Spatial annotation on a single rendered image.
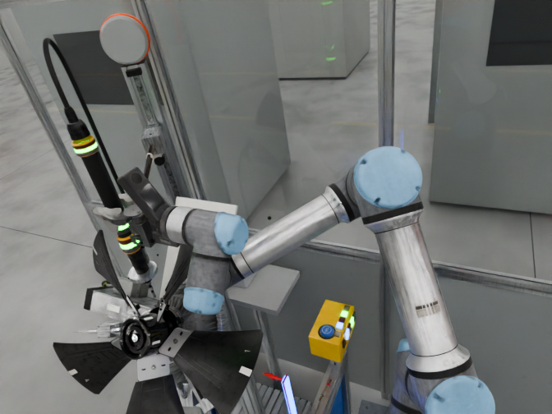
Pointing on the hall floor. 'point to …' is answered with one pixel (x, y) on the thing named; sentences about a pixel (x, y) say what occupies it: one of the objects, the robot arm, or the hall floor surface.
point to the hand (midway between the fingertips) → (103, 203)
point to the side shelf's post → (269, 347)
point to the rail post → (346, 393)
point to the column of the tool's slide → (159, 126)
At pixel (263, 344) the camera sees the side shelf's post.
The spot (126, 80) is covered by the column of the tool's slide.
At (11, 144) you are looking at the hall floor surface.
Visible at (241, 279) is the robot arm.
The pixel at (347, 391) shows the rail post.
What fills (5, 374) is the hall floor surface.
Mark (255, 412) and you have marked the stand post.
